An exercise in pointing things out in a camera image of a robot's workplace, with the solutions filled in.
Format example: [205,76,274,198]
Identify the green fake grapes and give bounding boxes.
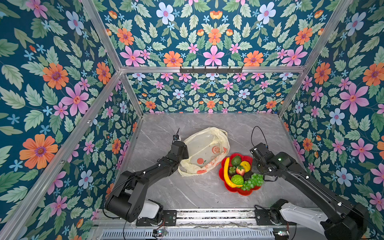
[241,172,265,192]

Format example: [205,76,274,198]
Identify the red fake strawberry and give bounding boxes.
[236,165,246,176]

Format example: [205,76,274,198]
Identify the cream plastic fruit-print bag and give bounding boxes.
[178,127,230,177]

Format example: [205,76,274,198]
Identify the yellow fake lemon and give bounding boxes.
[240,161,251,173]

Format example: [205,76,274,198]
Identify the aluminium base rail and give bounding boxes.
[92,207,340,230]

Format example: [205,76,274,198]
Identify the red flower-shaped plastic bowl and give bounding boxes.
[219,153,261,196]

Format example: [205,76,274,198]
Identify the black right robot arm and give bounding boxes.
[250,143,369,240]

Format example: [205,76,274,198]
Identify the black hook rail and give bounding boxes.
[179,66,243,75]

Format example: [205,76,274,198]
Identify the yellow fake banana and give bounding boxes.
[223,158,243,188]

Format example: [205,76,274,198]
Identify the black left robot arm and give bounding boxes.
[104,134,189,223]

